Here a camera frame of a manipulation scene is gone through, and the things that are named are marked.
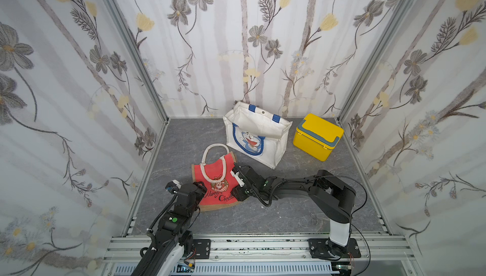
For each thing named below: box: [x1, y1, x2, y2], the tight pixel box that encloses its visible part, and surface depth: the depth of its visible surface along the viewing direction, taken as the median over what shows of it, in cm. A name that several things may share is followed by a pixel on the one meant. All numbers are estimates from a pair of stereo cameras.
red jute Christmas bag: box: [191, 143, 242, 213], surface depth 92 cm
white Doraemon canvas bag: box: [222, 100, 293, 170], surface depth 97 cm
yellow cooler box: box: [292, 113, 345, 163], surface depth 98 cm
